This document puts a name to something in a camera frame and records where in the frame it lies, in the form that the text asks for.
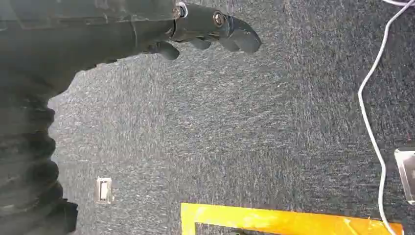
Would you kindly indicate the silver metal floor box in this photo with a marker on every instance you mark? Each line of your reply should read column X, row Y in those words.
column 407, row 173

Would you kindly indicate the yellow tape marking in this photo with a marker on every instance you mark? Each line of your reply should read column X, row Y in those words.
column 275, row 220

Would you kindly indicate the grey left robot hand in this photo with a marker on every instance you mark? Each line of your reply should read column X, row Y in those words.
column 81, row 29

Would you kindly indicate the ribbed grey left arm sleeve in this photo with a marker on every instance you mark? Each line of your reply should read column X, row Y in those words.
column 26, row 162

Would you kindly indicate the small silver floor socket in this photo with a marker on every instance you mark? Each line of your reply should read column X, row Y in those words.
column 103, row 190

